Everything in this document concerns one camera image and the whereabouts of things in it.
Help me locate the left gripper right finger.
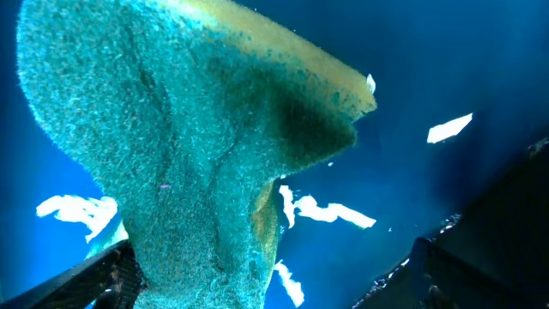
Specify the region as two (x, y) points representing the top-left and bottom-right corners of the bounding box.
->
(355, 138), (548, 308)

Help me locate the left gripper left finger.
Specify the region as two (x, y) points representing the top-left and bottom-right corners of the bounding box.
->
(1, 239), (142, 309)

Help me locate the green yellow sponge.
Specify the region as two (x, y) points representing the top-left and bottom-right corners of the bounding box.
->
(16, 0), (377, 308)

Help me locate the black water basin tray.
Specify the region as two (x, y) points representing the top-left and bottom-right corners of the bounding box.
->
(1, 0), (548, 309)

